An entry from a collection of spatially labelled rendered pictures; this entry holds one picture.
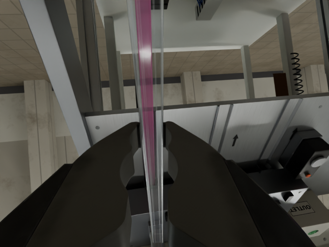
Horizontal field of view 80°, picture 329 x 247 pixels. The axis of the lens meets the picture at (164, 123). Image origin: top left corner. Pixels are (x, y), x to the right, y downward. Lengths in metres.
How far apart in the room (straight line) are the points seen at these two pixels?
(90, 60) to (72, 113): 0.32
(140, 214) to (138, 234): 0.07
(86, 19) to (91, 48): 0.08
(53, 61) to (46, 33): 0.03
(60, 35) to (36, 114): 3.41
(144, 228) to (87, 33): 0.48
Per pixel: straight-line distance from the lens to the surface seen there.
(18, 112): 4.05
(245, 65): 1.13
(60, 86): 0.24
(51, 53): 0.23
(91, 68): 0.55
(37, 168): 3.62
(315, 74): 4.93
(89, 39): 0.58
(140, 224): 0.38
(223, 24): 0.90
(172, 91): 3.72
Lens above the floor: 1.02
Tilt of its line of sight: 3 degrees down
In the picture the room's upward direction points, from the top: 174 degrees clockwise
